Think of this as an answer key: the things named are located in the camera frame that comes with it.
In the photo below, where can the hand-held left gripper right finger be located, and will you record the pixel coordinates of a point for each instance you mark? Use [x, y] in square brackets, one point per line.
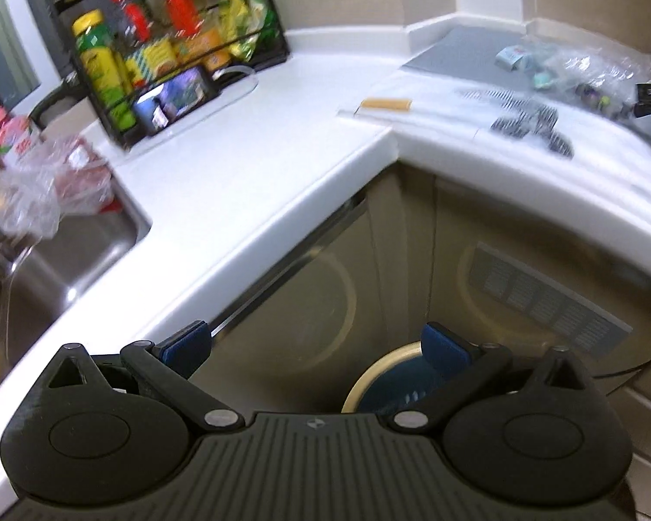
[439, 347]

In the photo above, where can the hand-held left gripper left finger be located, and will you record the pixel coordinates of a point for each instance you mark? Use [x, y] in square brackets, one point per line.
[187, 344]

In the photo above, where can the blue bin with tan rim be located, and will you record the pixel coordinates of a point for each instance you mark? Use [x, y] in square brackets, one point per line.
[390, 385]

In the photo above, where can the clear plastic bag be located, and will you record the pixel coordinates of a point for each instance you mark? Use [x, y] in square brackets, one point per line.
[591, 68]

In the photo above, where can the light blue glove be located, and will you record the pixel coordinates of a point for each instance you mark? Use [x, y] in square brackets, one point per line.
[545, 79]

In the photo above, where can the beige cabinet door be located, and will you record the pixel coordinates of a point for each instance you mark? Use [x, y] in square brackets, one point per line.
[304, 293]
[450, 287]

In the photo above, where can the small purple green wrapper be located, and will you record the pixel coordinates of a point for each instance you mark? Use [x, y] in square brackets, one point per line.
[594, 97]

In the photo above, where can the grey cabinet vent grille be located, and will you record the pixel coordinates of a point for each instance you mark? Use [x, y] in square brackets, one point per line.
[548, 298]

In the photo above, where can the stainless steel sink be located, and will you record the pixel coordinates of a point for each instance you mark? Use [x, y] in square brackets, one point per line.
[70, 260]

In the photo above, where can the clear patterned plastic sheet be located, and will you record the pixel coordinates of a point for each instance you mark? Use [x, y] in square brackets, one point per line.
[466, 119]

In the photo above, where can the grey mat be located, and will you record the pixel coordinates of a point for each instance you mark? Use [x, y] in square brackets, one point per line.
[461, 54]

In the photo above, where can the clear bag with red contents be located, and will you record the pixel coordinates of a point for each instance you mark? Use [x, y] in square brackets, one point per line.
[38, 184]

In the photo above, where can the blue can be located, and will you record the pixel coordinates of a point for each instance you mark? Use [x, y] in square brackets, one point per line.
[149, 114]

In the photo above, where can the tan cylindrical stick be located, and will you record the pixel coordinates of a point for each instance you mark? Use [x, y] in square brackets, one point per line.
[386, 103]

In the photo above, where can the purple box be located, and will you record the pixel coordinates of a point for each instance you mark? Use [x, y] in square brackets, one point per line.
[184, 92]

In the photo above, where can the pink bottle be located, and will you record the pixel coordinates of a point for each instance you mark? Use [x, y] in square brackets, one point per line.
[16, 138]

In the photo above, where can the green jar yellow lid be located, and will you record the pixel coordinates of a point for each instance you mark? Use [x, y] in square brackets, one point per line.
[100, 65]

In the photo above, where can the orange packet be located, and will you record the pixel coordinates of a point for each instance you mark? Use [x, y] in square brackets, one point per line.
[206, 49]

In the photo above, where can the yellow green snack packet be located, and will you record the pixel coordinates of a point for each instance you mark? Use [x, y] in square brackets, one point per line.
[238, 11]

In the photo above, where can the orange bottle yellow cap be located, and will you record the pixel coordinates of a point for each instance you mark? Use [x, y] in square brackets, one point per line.
[180, 5]

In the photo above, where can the white framed window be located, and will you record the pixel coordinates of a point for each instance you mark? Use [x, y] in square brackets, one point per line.
[11, 38]

